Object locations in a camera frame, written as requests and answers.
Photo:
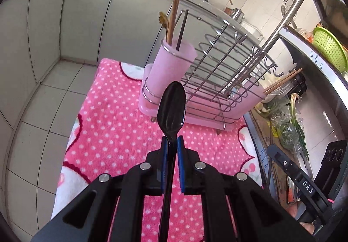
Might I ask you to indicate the green plastic basket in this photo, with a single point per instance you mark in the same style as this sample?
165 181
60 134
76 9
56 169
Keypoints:
330 48

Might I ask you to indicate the thin grey chopstick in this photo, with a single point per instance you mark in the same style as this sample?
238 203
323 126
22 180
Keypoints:
178 19

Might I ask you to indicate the green onions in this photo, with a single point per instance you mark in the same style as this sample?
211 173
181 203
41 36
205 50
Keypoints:
297 127

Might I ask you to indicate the person's right hand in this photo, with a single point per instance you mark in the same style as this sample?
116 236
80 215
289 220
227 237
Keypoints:
295 209

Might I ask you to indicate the stainless steel shelf unit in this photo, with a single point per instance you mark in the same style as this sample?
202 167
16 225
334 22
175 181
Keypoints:
307 62

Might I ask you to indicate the pink plastic drip tray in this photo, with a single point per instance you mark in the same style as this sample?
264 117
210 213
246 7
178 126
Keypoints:
146 107

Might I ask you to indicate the dark container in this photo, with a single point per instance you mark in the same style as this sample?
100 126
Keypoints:
300 84

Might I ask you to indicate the dark chopstick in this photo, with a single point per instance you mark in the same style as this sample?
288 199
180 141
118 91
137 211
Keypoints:
182 29

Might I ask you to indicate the clear plastic container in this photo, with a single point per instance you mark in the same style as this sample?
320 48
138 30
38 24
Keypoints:
274 93

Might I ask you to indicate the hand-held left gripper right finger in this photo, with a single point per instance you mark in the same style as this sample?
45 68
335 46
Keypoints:
180 168

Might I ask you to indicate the bagged green vegetables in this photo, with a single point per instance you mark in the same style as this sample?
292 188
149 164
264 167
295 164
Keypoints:
284 127

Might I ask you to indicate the cardboard box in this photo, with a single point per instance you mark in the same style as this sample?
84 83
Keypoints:
258 144

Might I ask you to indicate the black plastic spoon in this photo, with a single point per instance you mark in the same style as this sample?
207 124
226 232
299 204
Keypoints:
171 111

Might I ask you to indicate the gold spoon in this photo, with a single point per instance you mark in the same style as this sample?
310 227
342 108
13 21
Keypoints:
164 24

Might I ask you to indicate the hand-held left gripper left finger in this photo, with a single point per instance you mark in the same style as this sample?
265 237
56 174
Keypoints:
164 168

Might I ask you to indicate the pink polka dot blanket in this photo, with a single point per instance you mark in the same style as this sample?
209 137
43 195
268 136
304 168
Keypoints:
114 122

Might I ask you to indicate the metal kettle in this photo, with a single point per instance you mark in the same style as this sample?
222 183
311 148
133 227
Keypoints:
236 13

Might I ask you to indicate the pink plastic utensil cup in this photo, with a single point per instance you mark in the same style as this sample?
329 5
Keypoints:
171 68

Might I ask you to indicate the white kitchen cabinet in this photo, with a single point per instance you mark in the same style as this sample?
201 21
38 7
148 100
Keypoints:
81 27

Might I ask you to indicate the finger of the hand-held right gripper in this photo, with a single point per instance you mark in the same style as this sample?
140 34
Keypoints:
281 161

